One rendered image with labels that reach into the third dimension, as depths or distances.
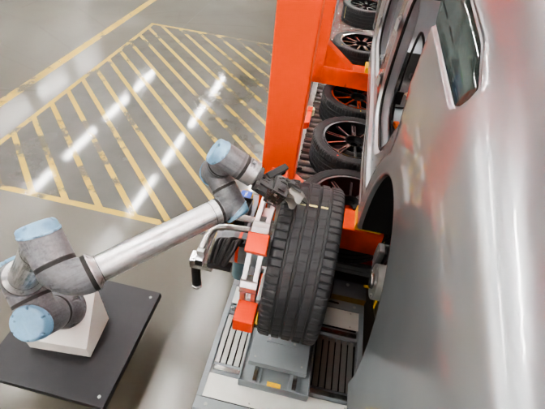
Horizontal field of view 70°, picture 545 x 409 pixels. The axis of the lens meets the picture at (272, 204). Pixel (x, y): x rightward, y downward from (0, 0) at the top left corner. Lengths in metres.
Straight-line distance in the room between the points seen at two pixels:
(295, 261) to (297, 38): 0.81
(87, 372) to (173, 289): 0.76
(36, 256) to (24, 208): 2.10
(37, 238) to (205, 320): 1.41
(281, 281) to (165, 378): 1.16
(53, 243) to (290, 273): 0.73
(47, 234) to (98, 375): 0.98
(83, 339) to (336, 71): 2.85
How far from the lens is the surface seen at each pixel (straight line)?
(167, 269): 2.69
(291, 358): 2.13
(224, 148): 1.24
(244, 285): 1.42
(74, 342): 2.08
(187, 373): 2.33
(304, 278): 1.35
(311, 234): 1.35
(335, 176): 2.67
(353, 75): 3.70
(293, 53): 1.57
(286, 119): 1.70
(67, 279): 1.24
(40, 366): 2.19
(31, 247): 1.27
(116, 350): 2.11
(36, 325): 1.81
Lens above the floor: 2.15
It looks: 44 degrees down
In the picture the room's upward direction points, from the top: 7 degrees clockwise
